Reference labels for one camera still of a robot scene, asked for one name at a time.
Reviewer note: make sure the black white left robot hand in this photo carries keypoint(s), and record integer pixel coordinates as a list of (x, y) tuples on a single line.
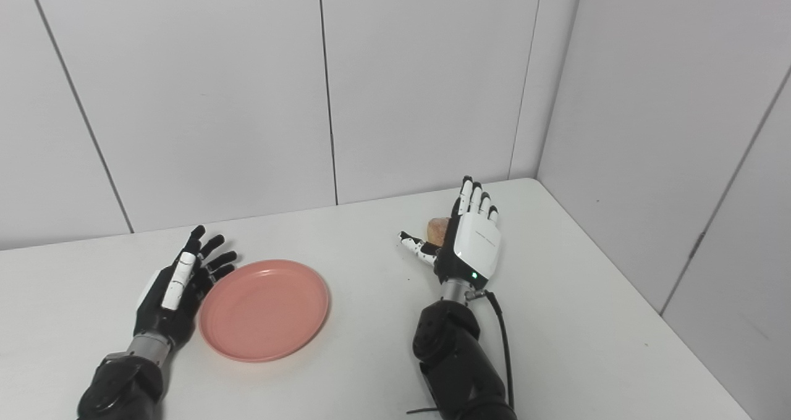
[(157, 312)]

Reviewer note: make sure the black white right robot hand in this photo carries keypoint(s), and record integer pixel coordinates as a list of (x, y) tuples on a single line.
[(476, 241)]

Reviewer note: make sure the golden sugared bread roll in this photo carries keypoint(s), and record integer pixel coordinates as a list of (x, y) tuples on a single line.
[(437, 230)]

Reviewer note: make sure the pink round plate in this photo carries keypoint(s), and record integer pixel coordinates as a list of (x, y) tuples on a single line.
[(262, 312)]

